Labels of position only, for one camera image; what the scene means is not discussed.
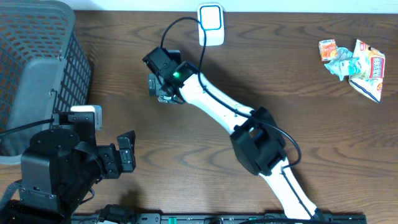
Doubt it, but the small orange candy box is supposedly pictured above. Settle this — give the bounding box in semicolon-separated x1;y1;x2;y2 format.
318;39;338;62

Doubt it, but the teal white snack packet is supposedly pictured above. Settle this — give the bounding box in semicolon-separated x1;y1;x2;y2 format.
324;47;353;81

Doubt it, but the small teal candy box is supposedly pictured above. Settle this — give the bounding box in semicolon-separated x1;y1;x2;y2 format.
340;57;368;76

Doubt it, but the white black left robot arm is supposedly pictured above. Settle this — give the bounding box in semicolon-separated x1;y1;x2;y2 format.
1;112;136;223

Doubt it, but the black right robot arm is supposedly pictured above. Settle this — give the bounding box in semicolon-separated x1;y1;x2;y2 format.
142;47;324;221

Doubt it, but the white barcode scanner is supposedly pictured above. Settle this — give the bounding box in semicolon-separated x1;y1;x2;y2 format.
197;3;224;47

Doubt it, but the dark grey plastic basket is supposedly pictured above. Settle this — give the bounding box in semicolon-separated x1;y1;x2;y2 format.
0;0;93;165

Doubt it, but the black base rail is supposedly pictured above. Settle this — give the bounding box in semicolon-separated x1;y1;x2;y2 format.
71;212;368;224

